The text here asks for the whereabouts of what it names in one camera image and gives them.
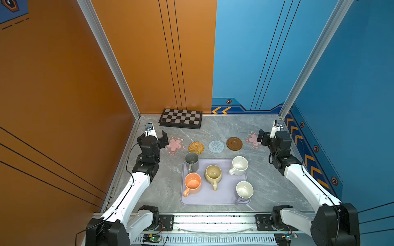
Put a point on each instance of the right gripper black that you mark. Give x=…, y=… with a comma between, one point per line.
x=266, y=137

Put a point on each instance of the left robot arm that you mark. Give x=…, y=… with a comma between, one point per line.
x=115, y=227

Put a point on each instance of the green circuit board left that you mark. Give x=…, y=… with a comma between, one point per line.
x=152, y=238

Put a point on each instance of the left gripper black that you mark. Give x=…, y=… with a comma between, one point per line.
x=161, y=144

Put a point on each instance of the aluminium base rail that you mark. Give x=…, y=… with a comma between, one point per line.
x=218, y=229

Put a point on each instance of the folded chessboard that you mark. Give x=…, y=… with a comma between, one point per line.
x=188, y=119

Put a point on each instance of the orange ceramic mug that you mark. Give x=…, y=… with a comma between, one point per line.
x=192, y=183

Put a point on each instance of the pink flower coaster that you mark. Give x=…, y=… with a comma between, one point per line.
x=252, y=140
x=175, y=145

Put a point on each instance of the brown wooden round coaster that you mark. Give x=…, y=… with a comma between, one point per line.
x=234, y=144

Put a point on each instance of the lavender plastic tray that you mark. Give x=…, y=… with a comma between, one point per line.
x=226, y=192

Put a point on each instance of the aluminium frame post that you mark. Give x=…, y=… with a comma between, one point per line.
x=324, y=39
x=108, y=53

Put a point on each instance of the white lavender mug lower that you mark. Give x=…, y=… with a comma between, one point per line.
x=244, y=191

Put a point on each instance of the white ceramic mug upper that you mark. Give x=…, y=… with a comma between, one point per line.
x=239, y=166

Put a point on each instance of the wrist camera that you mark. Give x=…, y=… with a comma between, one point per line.
x=278, y=125
x=150, y=130

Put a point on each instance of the tan rattan round coaster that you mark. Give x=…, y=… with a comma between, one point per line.
x=196, y=147

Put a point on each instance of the circuit board right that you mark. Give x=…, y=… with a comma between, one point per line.
x=285, y=239

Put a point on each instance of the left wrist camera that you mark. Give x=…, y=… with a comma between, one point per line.
x=150, y=130

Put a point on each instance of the grey metal cup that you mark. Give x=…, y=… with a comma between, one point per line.
x=192, y=162

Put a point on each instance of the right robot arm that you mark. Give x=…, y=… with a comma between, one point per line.
x=334, y=223

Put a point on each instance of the yellow ceramic mug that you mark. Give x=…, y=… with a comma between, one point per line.
x=213, y=175

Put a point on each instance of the light blue woven coaster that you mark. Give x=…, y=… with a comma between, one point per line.
x=216, y=147

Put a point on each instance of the aluminium frame post right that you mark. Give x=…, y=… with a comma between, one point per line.
x=324, y=39

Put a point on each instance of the aluminium frame post left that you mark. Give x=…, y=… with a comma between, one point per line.
x=108, y=53

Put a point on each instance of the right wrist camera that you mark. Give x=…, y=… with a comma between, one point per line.
x=278, y=125

